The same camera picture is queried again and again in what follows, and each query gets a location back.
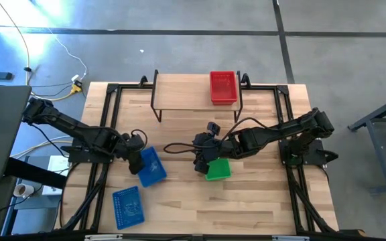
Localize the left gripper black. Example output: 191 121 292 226
114 133 146 175

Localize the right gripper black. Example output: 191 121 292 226
192 133 241 175

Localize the blue plastic basket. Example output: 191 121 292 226
137 146 168 188
111 185 145 231

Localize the green plastic basket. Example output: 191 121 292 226
204 158 233 182

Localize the white box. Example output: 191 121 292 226
41 155 70 197

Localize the black support bar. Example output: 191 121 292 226
4 156 68 190

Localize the white paper cup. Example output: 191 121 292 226
13 183 35 199

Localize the grey flat monitor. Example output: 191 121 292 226
0 85 32 181

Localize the grey metal table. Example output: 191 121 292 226
348 90 386 195

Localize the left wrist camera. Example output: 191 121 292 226
127 134 146 151

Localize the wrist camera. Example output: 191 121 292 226
206 121 222 137
127 134 146 151

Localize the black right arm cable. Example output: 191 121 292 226
162 116 274 155

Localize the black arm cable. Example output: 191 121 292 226
129 128 149 150
162 116 274 155

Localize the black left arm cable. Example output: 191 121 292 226
129 128 149 150

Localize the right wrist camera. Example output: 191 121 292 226
206 121 222 137

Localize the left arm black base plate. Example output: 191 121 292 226
68 137 117 165

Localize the wooden shelf black frame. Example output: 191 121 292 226
150 69 244 124

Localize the black aluminium table frame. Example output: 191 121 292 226
54 82 340 235

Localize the silver bracket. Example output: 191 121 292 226
84 234 123 241
272 235 310 241

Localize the yellow floor cable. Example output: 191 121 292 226
0 0 83 101
10 135 74 159

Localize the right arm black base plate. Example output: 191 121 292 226
278 139 340 167

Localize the white floor cable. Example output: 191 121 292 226
47 28 88 81

